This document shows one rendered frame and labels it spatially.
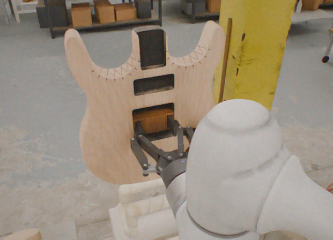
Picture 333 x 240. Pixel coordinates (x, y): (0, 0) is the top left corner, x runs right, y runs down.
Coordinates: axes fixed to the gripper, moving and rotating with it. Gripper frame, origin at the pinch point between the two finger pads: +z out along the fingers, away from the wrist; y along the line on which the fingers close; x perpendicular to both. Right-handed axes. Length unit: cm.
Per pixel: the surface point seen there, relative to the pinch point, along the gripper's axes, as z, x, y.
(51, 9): 469, -98, -22
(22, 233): 14, -42, -40
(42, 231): 24, -55, -37
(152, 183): 5.5, -25.0, 0.2
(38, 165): 166, -143, -55
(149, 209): -2.9, -25.5, -3.1
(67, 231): 21, -55, -28
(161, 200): -1.8, -24.6, 0.6
